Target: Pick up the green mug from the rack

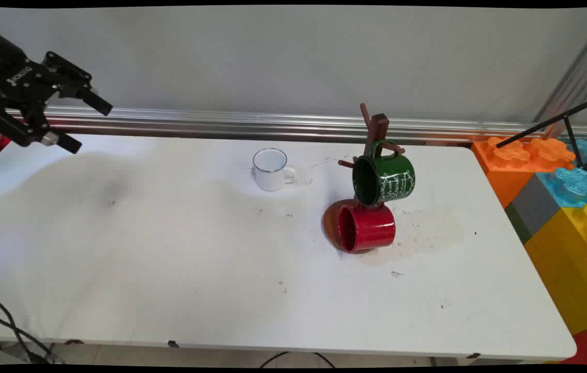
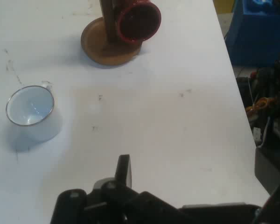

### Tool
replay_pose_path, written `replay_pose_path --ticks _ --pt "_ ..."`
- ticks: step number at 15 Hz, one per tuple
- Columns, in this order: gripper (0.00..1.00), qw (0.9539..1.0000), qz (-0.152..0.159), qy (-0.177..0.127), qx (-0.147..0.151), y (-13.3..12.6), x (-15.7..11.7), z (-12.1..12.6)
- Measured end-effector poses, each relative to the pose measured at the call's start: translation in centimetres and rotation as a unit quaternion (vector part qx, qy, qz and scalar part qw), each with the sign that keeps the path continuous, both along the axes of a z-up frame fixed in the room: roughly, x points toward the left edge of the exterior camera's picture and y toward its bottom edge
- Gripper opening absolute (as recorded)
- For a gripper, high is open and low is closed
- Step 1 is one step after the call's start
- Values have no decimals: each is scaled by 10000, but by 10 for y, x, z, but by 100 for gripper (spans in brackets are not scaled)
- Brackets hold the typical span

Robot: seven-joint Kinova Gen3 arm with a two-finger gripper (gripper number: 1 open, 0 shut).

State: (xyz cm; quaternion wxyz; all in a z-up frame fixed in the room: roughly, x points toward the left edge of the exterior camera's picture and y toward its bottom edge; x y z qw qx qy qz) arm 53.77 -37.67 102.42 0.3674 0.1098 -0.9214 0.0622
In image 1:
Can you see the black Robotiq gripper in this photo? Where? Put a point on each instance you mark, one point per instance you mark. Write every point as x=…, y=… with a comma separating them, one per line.
x=6, y=72

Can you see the green enamel mug white print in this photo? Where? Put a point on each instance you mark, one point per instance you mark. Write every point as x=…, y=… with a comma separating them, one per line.
x=392, y=178

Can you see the red plastic toy block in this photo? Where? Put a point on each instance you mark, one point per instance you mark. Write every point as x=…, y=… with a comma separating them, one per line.
x=2, y=144

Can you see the brown wooden mug tree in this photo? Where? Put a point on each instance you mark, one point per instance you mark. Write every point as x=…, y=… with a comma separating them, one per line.
x=375, y=129

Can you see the red ceramic mug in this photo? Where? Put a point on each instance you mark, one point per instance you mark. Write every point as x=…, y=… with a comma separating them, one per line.
x=371, y=228

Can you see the orange giant building block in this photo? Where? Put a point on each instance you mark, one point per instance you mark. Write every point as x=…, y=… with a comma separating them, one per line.
x=505, y=166

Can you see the dark green giant building block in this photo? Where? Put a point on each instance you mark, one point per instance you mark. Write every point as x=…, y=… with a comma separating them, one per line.
x=517, y=223

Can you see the grey giant building block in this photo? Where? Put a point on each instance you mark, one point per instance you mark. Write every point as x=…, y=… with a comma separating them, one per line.
x=534, y=204

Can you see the black tripod stand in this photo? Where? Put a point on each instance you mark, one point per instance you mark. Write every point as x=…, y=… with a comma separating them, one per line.
x=552, y=122

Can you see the blue giant building block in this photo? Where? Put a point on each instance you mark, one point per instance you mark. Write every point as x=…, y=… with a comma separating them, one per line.
x=573, y=189

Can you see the yellow giant building block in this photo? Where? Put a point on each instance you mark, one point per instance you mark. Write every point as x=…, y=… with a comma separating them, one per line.
x=568, y=274

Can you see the red giant building block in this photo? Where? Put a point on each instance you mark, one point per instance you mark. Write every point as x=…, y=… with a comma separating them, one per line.
x=586, y=349

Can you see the aluminium rail along wall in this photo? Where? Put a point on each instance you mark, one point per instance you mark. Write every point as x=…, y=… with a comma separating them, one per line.
x=273, y=124

